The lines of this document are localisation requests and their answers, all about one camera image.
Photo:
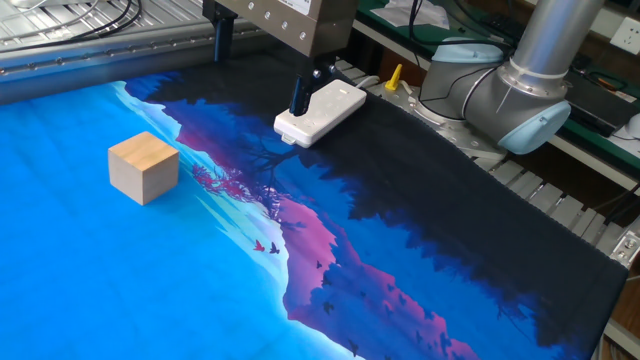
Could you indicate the aluminium frame rail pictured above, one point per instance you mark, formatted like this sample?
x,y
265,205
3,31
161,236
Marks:
x,y
100,62

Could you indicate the white power strip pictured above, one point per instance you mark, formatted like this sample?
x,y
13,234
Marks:
x,y
325,112

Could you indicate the printed mountain landscape cloth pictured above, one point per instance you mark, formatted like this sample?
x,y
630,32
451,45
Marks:
x,y
150,280

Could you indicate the white wall socket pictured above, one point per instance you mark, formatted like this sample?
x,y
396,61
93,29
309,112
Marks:
x,y
626,36

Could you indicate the black flat electronic device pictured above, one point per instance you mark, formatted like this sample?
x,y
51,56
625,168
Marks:
x,y
600,105

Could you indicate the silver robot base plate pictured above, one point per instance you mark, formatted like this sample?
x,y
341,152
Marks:
x,y
450,135

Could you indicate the silver Schunk gripper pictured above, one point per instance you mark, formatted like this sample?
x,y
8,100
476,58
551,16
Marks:
x,y
285,20

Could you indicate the small wooden cube block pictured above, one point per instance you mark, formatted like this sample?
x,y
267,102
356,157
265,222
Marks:
x,y
142,167

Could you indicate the white paper sheet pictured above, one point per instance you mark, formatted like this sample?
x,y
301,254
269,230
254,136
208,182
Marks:
x,y
415,12

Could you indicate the silver UR5 robot arm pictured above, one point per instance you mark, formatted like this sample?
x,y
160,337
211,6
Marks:
x,y
500,95

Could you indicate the white computer mouse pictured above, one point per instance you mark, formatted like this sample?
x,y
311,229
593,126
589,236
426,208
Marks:
x,y
634,126

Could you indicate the metal corner bracket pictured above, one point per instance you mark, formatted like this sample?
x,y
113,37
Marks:
x,y
626,248

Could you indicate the yellow plastic clip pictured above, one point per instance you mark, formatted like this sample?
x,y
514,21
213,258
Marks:
x,y
395,79

